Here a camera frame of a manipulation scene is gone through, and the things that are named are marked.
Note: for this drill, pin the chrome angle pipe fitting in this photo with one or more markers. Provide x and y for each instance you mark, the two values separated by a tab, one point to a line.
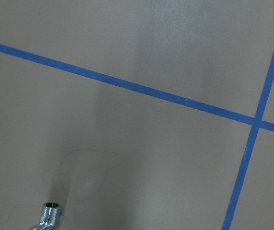
51	217

